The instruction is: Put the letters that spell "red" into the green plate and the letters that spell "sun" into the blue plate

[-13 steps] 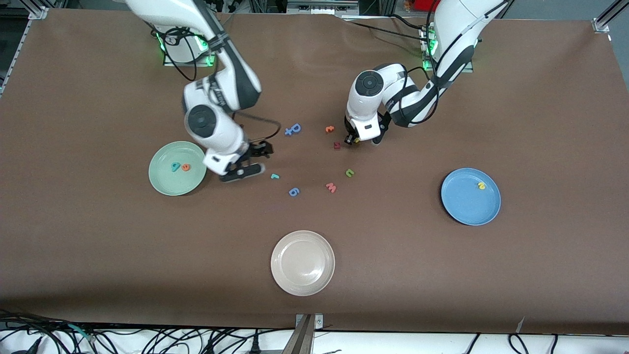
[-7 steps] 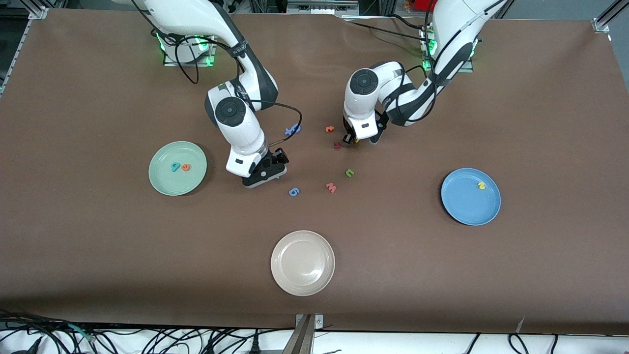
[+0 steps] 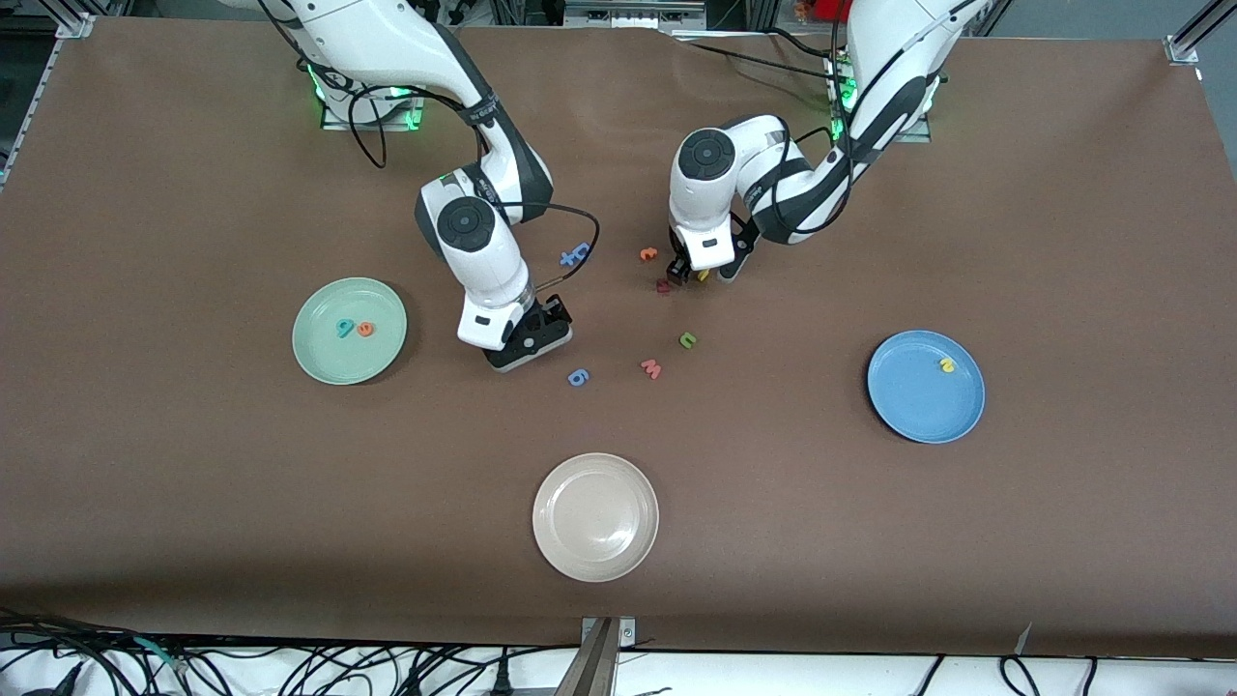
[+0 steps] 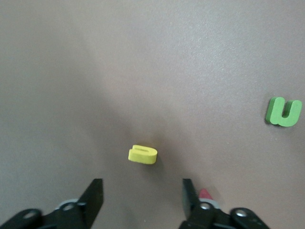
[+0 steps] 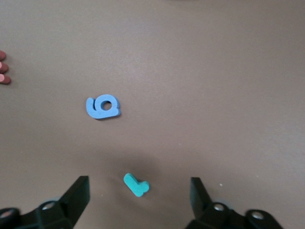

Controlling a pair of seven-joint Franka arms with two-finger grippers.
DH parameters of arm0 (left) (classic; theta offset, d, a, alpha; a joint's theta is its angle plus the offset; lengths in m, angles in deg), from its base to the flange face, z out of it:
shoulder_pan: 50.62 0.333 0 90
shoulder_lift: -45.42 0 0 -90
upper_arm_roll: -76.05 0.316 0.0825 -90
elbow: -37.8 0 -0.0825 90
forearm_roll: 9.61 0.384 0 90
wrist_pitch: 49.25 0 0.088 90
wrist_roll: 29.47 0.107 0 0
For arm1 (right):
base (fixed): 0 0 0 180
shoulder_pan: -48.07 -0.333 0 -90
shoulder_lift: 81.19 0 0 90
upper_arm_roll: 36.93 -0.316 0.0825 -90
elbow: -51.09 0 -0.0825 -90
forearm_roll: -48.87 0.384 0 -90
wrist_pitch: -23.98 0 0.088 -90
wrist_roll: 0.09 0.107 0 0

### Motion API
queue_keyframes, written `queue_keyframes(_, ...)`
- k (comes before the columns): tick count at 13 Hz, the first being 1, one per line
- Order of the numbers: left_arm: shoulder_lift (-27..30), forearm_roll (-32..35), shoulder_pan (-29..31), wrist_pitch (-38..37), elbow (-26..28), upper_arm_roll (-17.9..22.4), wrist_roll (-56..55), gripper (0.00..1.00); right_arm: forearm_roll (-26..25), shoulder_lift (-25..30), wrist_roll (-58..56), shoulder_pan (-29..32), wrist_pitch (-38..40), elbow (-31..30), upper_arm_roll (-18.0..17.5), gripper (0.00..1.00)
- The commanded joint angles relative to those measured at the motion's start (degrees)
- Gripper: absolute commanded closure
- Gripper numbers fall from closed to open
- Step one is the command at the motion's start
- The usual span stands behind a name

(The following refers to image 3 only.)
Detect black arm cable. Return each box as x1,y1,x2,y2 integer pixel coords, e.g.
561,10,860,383
261,0,602,289
734,0,967,243

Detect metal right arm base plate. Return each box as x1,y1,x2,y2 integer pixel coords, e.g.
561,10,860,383
319,87,428,131

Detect aluminium frame profile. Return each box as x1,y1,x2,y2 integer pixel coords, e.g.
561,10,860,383
1165,0,1237,67

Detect grey metal equipment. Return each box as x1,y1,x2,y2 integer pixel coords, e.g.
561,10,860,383
562,0,708,32

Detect blue plate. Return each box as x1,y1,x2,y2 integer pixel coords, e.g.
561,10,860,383
867,330,987,445

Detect beige plate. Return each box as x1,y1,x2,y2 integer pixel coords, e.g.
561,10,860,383
532,452,660,583

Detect short black table cable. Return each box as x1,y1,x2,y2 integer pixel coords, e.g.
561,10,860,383
768,27,837,59

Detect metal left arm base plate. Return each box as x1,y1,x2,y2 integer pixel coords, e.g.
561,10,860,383
826,48,934,144

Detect teal cable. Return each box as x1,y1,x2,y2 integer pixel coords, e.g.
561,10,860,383
130,633,189,675

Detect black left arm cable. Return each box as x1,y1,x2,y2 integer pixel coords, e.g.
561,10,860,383
734,0,967,243

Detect metal post with bracket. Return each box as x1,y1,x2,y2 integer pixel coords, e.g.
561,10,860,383
556,616,639,696

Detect long black table cable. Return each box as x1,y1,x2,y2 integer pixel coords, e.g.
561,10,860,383
676,39,837,84

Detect pale green plate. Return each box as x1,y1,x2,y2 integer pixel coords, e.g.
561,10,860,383
292,277,409,386

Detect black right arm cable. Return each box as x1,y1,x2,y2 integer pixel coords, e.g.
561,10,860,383
261,0,602,289

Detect looped black floor cable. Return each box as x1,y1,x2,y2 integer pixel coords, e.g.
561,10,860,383
998,654,1043,696

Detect brown table cover sheet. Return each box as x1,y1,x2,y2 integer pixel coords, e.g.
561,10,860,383
0,14,1237,660

